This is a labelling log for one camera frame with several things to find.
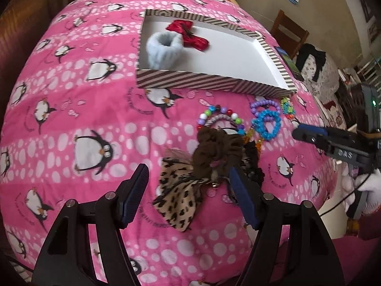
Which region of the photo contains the brown velvet scrunchie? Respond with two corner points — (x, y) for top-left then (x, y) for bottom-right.
(192, 127), (244, 182)

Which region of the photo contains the white floral black-bow cushion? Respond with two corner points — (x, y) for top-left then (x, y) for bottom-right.
(295, 43), (340, 104)

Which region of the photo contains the white gloved hand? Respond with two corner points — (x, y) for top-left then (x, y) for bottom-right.
(341, 169), (381, 215)

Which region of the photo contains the black cable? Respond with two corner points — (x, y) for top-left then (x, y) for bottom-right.
(318, 172), (373, 218)

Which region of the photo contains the light blue fluffy scrunchie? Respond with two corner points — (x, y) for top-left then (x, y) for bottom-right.
(146, 31), (183, 70)

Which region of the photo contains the pink penguin blanket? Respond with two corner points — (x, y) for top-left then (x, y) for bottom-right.
(1, 0), (276, 285)

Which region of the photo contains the multicolour bead bracelet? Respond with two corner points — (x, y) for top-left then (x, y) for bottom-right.
(196, 104), (247, 136)

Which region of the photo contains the red satin bow clip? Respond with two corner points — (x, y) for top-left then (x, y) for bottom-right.
(166, 19), (209, 52)

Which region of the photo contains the green blue bead bracelet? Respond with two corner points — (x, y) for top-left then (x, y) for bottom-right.
(280, 96), (296, 120)

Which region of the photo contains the wooden chair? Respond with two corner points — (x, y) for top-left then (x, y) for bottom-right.
(271, 10), (309, 59)

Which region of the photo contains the striped white cardboard tray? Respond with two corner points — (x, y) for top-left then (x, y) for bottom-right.
(136, 10), (297, 97)

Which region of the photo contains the black scrunchie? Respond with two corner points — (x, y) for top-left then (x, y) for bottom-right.
(241, 141), (265, 187)

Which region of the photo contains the wooden headboard panel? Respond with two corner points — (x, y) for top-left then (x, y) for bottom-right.
(0, 0), (75, 102)

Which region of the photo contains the purple bead bracelet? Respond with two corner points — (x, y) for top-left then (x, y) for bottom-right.
(249, 99), (281, 118)

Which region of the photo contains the leopard print bow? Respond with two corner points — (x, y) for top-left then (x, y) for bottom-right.
(152, 149), (212, 232)

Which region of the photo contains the black smartphone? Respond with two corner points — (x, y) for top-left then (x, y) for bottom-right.
(275, 46), (304, 82)

